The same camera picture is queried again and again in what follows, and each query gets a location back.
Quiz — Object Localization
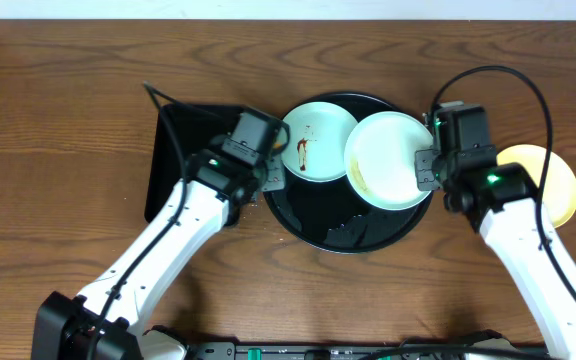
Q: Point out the yellow plate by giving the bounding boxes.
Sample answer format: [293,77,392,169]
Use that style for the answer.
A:
[497,144,576,228]

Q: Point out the light blue plate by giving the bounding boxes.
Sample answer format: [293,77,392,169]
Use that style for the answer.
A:
[281,102,358,183]
[344,111,433,211]

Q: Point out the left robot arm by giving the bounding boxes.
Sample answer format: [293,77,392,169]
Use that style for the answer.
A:
[31,147,285,359]

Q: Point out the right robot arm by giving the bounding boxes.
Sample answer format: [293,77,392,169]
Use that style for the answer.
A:
[414,146,576,359]

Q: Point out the black rectangular tray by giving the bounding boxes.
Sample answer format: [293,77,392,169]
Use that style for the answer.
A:
[144,104,243,223]

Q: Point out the round black serving tray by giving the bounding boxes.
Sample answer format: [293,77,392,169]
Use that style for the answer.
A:
[265,92,432,254]

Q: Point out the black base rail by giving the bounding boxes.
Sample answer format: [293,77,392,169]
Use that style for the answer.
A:
[144,325,510,360]

